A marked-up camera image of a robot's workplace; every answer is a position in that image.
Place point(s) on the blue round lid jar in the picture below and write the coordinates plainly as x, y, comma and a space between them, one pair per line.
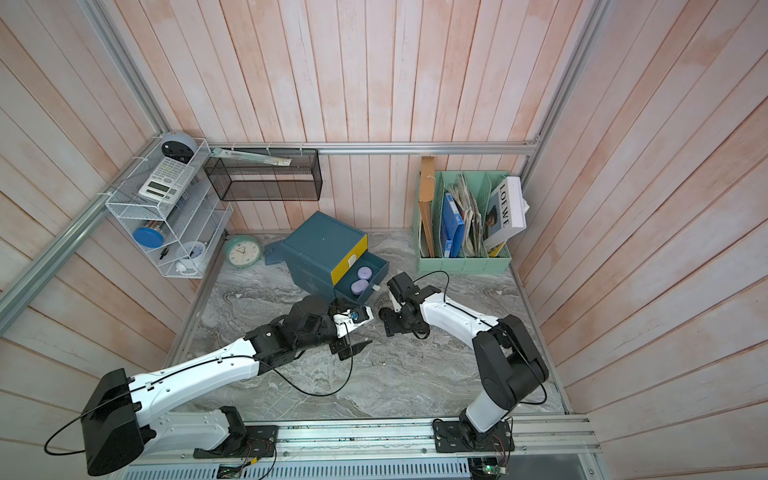
150, 234

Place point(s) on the white calculator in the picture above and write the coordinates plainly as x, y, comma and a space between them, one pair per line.
167, 182

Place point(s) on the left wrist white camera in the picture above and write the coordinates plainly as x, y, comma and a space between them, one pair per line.
352, 319

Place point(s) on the black mesh basket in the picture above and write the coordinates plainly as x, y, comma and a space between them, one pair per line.
237, 181

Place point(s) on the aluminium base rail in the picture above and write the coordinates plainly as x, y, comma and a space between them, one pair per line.
542, 446

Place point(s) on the yellow top drawer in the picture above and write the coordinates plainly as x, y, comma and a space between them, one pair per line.
350, 254

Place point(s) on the teal drawer cabinet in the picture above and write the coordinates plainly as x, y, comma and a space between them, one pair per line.
312, 249

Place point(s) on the grey round speaker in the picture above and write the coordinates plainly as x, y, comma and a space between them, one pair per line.
178, 146

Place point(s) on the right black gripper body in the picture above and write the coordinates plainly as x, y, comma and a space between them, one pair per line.
406, 324

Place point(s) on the purple earphone case top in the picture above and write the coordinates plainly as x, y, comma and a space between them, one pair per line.
365, 273

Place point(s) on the green round alarm clock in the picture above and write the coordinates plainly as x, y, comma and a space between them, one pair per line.
242, 251

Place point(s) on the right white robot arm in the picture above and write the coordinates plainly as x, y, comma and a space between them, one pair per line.
510, 365

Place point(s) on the purple earphone case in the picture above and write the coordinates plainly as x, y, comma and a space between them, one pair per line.
359, 286
365, 273

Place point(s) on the white wire shelf rack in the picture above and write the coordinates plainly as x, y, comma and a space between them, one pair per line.
199, 214

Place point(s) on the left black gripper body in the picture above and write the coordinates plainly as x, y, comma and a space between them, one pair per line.
326, 334

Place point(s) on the white Loewe book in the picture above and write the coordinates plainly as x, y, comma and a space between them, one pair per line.
505, 214

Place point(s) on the teal drawer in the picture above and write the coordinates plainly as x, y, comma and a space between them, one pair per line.
380, 268

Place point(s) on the blue folder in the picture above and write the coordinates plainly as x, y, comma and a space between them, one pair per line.
452, 227

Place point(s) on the white ruler strip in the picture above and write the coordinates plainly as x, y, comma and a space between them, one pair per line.
263, 159

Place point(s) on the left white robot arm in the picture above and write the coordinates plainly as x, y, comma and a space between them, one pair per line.
129, 416

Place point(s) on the small blue notebook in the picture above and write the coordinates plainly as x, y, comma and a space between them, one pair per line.
273, 253

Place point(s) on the green file organizer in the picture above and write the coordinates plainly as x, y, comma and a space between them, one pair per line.
480, 185

